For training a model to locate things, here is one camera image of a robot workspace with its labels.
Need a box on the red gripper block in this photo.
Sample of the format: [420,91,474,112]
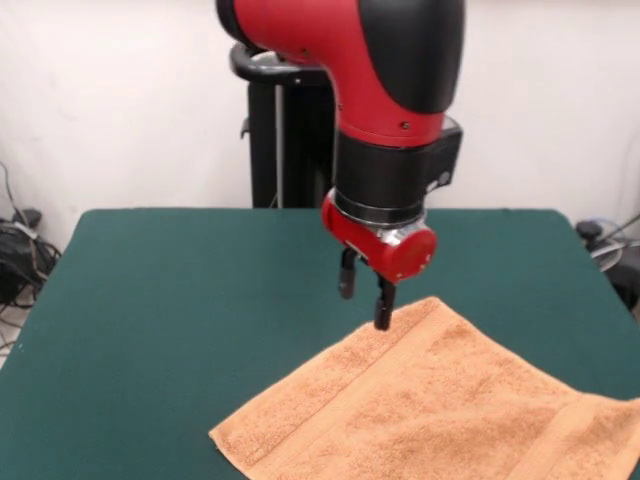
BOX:
[320,188,440,332]

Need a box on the orange terry towel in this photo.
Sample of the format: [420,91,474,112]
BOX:
[208,295,640,480]

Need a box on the dark green table cloth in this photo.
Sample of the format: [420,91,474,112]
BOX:
[0,208,640,480]

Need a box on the black stand base with caster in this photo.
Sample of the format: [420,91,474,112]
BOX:
[574,219,640,321]

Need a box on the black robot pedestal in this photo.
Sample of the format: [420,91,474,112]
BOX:
[228,39,341,209]

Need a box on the black floor cable tangle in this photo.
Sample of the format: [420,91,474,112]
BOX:
[0,159,64,351]

